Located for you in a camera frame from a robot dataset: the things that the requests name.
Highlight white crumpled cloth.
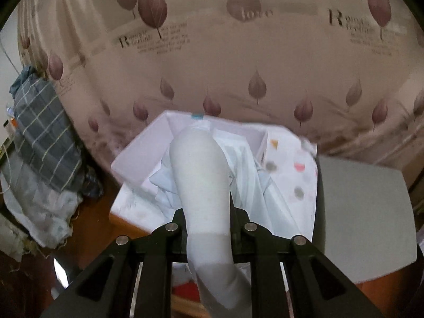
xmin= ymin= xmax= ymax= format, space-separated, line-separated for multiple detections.
xmin=0 ymin=159 xmax=83 ymax=249

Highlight leaf print bed sheet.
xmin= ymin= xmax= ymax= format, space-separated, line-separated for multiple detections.
xmin=16 ymin=0 xmax=424 ymax=173

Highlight grey plaid cloth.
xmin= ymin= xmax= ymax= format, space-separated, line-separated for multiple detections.
xmin=9 ymin=66 xmax=103 ymax=199

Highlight white grey sock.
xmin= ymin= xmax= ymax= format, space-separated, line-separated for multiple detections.
xmin=169 ymin=129 xmax=252 ymax=312

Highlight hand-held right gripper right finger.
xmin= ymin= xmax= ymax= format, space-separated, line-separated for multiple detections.
xmin=230 ymin=206 xmax=386 ymax=318

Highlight white shoe box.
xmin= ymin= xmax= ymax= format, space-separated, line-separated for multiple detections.
xmin=110 ymin=110 xmax=319 ymax=243

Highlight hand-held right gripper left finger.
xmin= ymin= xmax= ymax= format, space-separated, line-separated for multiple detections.
xmin=40 ymin=208 xmax=189 ymax=318

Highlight white clothes pile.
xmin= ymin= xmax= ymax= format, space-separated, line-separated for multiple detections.
xmin=142 ymin=139 xmax=313 ymax=242

